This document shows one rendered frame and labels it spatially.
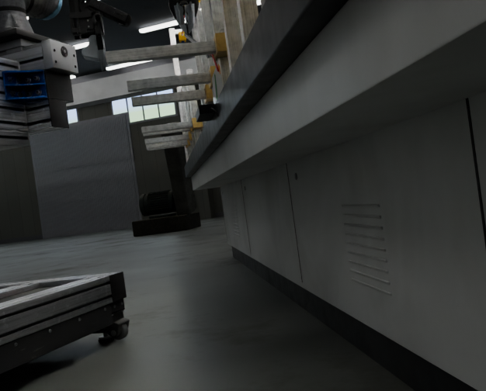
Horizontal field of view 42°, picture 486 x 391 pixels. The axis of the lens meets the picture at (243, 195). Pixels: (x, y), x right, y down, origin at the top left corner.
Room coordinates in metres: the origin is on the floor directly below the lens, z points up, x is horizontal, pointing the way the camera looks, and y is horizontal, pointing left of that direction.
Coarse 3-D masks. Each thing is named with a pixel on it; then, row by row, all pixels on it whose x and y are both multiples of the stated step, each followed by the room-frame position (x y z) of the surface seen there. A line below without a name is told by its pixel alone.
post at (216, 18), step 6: (210, 0) 1.75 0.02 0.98; (216, 0) 1.75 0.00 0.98; (210, 6) 1.75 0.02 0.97; (216, 6) 1.75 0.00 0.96; (210, 12) 1.77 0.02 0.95; (216, 12) 1.75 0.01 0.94; (216, 18) 1.75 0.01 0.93; (222, 18) 1.75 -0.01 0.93; (216, 24) 1.75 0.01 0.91; (222, 24) 1.75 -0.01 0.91; (216, 30) 1.75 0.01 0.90; (222, 60) 1.75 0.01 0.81; (222, 66) 1.75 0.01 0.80; (228, 66) 1.75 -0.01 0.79; (222, 72) 1.75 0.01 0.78; (228, 72) 1.75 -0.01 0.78
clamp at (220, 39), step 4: (216, 36) 1.67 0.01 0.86; (220, 36) 1.67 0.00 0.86; (224, 36) 1.68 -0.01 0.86; (216, 40) 1.67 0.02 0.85; (220, 40) 1.67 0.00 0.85; (224, 40) 1.68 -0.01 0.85; (216, 44) 1.68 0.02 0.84; (220, 44) 1.67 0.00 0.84; (224, 44) 1.68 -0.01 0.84; (216, 48) 1.69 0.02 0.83; (220, 48) 1.67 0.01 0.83; (224, 48) 1.68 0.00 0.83; (216, 52) 1.70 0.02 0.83; (220, 52) 1.69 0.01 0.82; (224, 52) 1.69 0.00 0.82; (216, 56) 1.73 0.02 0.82; (220, 56) 1.73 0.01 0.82; (224, 56) 1.74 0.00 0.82; (216, 60) 1.77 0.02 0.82
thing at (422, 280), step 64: (384, 128) 1.16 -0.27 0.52; (448, 128) 0.91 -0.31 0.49; (256, 192) 2.86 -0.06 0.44; (320, 192) 1.70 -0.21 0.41; (384, 192) 1.20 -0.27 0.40; (448, 192) 0.94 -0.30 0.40; (256, 256) 3.14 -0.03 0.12; (320, 256) 1.80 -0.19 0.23; (384, 256) 1.25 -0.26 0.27; (448, 256) 0.96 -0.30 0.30; (320, 320) 2.02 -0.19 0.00; (384, 320) 1.31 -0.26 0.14; (448, 320) 1.00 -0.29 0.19; (448, 384) 1.09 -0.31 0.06
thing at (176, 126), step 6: (144, 126) 3.17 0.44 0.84; (150, 126) 3.17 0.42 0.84; (156, 126) 3.17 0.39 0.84; (162, 126) 3.18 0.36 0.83; (168, 126) 3.18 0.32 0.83; (174, 126) 3.18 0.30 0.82; (180, 126) 3.19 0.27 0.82; (186, 126) 3.19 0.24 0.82; (192, 126) 3.20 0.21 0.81; (144, 132) 3.17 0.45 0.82; (150, 132) 3.19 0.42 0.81
